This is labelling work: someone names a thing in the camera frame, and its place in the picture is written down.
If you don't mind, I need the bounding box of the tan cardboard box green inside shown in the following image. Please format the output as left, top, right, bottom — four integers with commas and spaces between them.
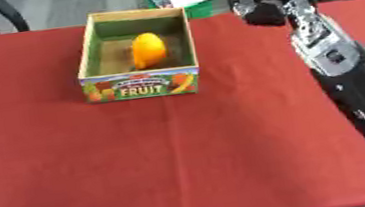
68, 0, 204, 109

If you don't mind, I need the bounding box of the orange toy fruit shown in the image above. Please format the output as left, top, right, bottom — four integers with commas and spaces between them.
127, 29, 170, 72

